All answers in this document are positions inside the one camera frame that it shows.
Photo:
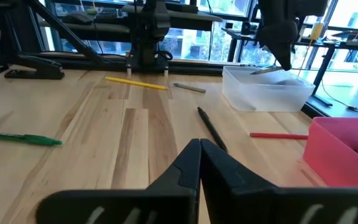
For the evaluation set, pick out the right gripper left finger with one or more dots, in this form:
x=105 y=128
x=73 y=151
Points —
x=160 y=205

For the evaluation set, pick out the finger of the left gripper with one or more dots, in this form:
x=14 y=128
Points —
x=287 y=40
x=269 y=34

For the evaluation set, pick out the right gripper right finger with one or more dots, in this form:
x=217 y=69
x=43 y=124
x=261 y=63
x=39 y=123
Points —
x=238 y=199

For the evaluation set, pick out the grey crayon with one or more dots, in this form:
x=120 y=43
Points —
x=264 y=71
x=190 y=88

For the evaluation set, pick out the red pencil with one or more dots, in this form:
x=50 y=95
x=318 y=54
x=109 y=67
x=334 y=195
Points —
x=278 y=135

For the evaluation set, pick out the pink plastic bin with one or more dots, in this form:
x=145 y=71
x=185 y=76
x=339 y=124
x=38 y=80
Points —
x=331 y=161

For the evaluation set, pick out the green pen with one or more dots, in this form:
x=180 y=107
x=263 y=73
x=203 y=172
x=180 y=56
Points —
x=26 y=139

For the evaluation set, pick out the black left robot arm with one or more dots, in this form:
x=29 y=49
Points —
x=149 y=31

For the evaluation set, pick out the black window desk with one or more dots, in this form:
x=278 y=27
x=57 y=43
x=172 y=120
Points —
x=324 y=70

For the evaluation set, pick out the clear plastic bin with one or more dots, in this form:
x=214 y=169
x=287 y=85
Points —
x=259 y=99

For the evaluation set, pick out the grey desk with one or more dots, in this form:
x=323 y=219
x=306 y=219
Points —
x=197 y=17

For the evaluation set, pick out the black pen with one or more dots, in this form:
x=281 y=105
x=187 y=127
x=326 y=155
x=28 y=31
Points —
x=211 y=129

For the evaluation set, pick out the yellow pencil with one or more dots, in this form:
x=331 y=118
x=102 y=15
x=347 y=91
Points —
x=135 y=83

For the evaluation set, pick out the dark low desk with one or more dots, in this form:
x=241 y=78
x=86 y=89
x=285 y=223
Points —
x=110 y=28

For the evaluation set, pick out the black keyboard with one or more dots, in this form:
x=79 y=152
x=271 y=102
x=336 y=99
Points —
x=110 y=12

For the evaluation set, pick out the black stapler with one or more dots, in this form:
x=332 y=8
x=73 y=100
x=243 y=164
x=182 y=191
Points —
x=39 y=70

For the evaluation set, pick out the black computer mouse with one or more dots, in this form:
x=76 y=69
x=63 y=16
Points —
x=77 y=18

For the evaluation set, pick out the black aluminium rig frame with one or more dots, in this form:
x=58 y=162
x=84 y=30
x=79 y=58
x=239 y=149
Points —
x=70 y=32

